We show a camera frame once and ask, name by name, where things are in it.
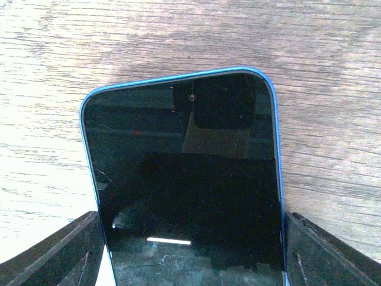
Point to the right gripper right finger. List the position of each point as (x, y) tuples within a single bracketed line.
[(316, 257)]

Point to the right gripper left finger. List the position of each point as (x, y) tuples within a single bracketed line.
[(70, 256)]

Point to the blue phone black screen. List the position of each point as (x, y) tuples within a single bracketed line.
[(186, 172)]

